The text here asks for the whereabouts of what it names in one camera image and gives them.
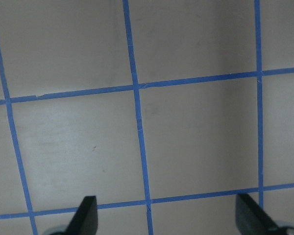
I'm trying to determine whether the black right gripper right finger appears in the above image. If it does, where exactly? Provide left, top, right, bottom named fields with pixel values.
left=235, top=193, right=279, bottom=235

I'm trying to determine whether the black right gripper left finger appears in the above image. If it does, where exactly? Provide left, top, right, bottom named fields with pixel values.
left=65, top=196, right=98, bottom=235

